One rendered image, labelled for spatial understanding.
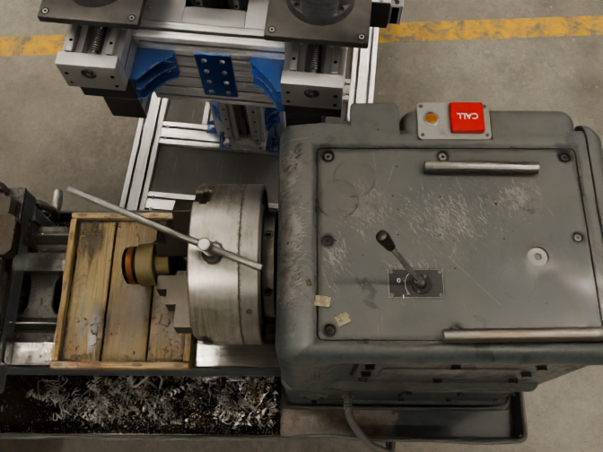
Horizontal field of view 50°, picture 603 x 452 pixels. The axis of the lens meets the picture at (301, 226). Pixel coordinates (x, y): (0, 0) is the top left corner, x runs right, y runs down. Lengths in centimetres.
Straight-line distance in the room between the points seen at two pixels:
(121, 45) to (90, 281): 53
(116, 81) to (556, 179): 95
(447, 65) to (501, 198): 171
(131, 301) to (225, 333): 37
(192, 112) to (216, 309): 141
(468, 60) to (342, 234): 186
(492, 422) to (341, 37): 105
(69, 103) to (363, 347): 206
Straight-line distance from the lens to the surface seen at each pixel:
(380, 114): 123
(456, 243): 114
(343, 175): 116
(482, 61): 291
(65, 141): 279
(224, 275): 114
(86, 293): 155
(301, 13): 144
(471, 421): 182
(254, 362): 146
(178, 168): 238
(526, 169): 120
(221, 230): 115
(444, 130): 123
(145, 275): 129
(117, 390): 180
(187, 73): 169
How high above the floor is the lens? 230
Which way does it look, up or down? 69 degrees down
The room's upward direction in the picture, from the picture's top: 2 degrees counter-clockwise
